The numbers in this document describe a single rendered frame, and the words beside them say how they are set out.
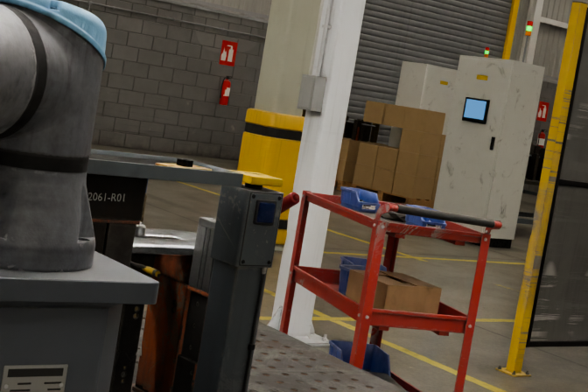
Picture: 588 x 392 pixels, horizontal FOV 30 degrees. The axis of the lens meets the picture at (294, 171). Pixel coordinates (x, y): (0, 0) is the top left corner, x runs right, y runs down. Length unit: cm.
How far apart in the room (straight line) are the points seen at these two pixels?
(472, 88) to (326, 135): 656
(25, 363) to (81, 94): 23
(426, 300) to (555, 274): 226
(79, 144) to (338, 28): 472
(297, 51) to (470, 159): 367
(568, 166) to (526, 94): 595
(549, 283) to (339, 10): 188
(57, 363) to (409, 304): 303
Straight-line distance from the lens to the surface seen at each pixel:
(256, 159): 884
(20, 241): 96
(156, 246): 182
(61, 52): 96
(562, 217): 612
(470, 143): 1206
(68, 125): 97
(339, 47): 568
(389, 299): 389
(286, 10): 889
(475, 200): 1193
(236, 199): 158
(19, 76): 91
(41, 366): 97
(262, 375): 231
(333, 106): 569
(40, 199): 97
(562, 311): 630
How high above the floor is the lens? 129
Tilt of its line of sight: 4 degrees down
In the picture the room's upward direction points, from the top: 9 degrees clockwise
